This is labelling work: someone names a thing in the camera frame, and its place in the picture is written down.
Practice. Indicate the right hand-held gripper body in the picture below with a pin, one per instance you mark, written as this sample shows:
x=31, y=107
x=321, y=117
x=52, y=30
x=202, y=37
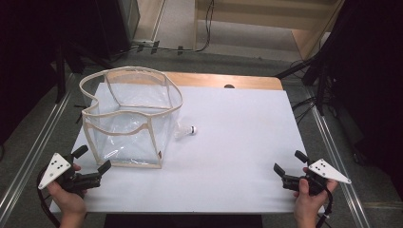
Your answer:
x=328, y=171

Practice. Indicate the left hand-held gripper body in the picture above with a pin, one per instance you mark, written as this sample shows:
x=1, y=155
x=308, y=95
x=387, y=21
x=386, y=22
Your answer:
x=53, y=169

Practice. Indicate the clear plastic bag beige trim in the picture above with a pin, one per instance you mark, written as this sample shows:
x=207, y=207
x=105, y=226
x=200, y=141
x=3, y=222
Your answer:
x=126, y=136

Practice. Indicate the white shuttlecock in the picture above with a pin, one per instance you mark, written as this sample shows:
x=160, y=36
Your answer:
x=190, y=130

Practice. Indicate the person's left hand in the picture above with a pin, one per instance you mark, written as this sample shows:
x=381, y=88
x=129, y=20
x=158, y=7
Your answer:
x=69, y=202

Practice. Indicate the person's right hand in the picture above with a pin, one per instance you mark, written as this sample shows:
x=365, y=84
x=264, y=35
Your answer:
x=309, y=204

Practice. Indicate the white table mat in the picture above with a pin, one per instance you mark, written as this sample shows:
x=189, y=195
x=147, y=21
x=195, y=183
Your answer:
x=237, y=152

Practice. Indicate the black metal stand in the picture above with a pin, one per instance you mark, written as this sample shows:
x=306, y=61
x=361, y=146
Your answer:
x=320, y=85
x=60, y=72

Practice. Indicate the dark curtain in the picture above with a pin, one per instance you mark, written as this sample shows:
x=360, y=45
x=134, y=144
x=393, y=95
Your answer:
x=374, y=79
x=28, y=47

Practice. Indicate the black cabinet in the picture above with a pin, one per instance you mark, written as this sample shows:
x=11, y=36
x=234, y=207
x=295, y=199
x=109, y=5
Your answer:
x=118, y=25

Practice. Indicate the metal floor rail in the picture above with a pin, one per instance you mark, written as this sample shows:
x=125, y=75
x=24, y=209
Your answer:
x=335, y=158
x=34, y=148

